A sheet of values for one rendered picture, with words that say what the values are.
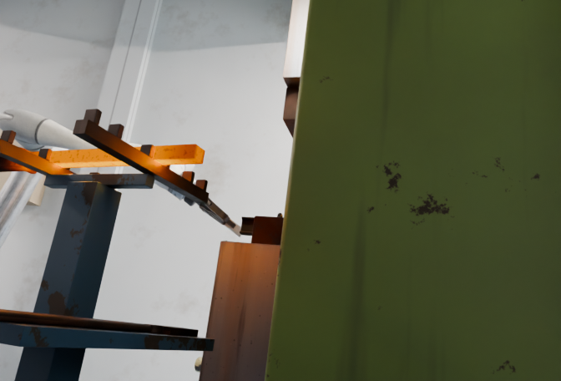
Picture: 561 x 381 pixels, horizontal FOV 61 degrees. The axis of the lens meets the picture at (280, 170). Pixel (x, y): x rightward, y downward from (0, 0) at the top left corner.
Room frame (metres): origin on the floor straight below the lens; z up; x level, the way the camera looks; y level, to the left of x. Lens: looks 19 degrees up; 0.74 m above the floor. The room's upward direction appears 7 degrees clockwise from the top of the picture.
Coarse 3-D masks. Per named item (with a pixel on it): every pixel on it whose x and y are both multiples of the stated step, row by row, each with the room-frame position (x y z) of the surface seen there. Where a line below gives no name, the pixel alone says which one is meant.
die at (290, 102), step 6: (288, 90) 1.14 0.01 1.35; (294, 90) 1.14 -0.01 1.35; (288, 96) 1.14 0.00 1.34; (294, 96) 1.14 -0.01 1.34; (288, 102) 1.14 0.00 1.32; (294, 102) 1.14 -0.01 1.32; (288, 108) 1.14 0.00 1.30; (294, 108) 1.14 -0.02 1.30; (288, 114) 1.14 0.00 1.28; (294, 114) 1.14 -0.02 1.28; (288, 120) 1.15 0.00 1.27; (294, 120) 1.15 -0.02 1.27; (288, 126) 1.19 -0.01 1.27; (294, 126) 1.18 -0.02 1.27
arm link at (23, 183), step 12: (12, 180) 1.77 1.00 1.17; (24, 180) 1.78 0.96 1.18; (36, 180) 1.82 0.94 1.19; (0, 192) 1.79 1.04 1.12; (12, 192) 1.78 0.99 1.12; (24, 192) 1.80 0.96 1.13; (0, 204) 1.78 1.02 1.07; (12, 204) 1.79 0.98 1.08; (24, 204) 1.83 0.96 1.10; (0, 216) 1.78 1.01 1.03; (12, 216) 1.81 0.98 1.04; (0, 228) 1.79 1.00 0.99; (12, 228) 1.85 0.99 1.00; (0, 240) 1.81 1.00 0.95
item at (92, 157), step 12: (192, 144) 0.67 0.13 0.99; (60, 156) 0.78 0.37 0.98; (72, 156) 0.77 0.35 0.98; (84, 156) 0.76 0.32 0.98; (96, 156) 0.74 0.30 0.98; (108, 156) 0.73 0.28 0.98; (156, 156) 0.69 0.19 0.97; (168, 156) 0.69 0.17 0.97; (180, 156) 0.68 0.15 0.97; (192, 156) 0.67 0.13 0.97; (204, 156) 0.69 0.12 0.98; (0, 168) 0.85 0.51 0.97; (12, 168) 0.84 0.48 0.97; (24, 168) 0.83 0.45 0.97
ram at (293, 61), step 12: (300, 0) 1.09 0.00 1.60; (300, 12) 1.09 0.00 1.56; (300, 24) 1.09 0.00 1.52; (288, 36) 1.10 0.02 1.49; (300, 36) 1.09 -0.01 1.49; (288, 48) 1.10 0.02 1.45; (300, 48) 1.09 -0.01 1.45; (288, 60) 1.09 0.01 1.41; (300, 60) 1.09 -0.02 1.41; (288, 72) 1.09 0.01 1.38; (300, 72) 1.09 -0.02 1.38; (288, 84) 1.13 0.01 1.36
